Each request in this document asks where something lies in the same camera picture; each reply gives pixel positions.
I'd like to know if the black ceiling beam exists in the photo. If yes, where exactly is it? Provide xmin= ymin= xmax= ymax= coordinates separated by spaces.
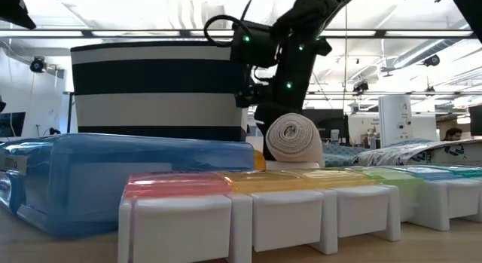
xmin=0 ymin=28 xmax=482 ymax=40

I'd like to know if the black camera cable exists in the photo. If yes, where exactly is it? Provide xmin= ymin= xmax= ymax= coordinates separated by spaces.
xmin=203 ymin=0 xmax=258 ymax=47

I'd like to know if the labelled amber pill bottle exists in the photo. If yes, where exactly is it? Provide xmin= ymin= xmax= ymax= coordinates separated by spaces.
xmin=254 ymin=149 xmax=267 ymax=172

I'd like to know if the person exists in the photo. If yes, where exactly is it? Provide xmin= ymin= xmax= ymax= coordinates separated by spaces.
xmin=440 ymin=127 xmax=465 ymax=142

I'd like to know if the blue first aid kit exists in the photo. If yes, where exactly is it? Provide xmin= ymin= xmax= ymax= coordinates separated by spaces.
xmin=0 ymin=132 xmax=257 ymax=238

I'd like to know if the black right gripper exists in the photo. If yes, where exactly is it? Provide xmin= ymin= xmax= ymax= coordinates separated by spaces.
xmin=236 ymin=29 xmax=334 ymax=161

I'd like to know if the rainbow weekly pill organizer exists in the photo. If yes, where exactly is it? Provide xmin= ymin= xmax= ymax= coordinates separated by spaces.
xmin=117 ymin=164 xmax=482 ymax=263

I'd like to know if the blue patterned fabric pouch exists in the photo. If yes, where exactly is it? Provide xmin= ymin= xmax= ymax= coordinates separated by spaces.
xmin=322 ymin=142 xmax=372 ymax=168

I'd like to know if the patterned blue white cloth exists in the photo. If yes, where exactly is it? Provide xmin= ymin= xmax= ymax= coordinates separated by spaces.
xmin=351 ymin=138 xmax=482 ymax=168

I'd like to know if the black computer monitor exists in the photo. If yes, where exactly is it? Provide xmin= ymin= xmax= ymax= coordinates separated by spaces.
xmin=303 ymin=108 xmax=349 ymax=145
xmin=468 ymin=104 xmax=482 ymax=138
xmin=0 ymin=112 xmax=27 ymax=139

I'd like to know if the tan elastic bandage roll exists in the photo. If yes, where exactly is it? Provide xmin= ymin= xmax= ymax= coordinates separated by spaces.
xmin=264 ymin=112 xmax=326 ymax=169

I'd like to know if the navy white striped fabric basket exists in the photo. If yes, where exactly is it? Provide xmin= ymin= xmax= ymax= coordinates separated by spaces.
xmin=70 ymin=40 xmax=250 ymax=143

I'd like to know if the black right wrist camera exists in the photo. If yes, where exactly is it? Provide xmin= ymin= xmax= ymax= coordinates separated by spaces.
xmin=230 ymin=20 xmax=280 ymax=69

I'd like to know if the black stand pole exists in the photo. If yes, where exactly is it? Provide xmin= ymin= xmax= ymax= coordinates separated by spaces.
xmin=66 ymin=90 xmax=77 ymax=134

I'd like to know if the white plastic tube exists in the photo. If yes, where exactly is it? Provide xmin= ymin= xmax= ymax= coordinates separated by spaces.
xmin=265 ymin=161 xmax=322 ymax=171

